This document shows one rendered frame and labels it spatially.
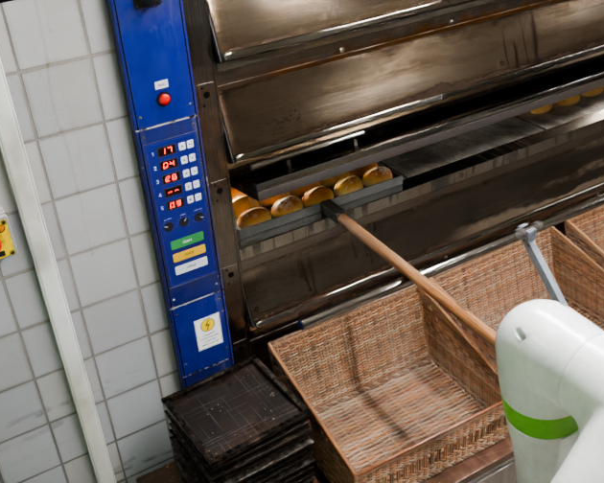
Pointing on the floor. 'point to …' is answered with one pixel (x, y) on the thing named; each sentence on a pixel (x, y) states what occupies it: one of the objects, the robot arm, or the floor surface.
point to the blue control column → (148, 57)
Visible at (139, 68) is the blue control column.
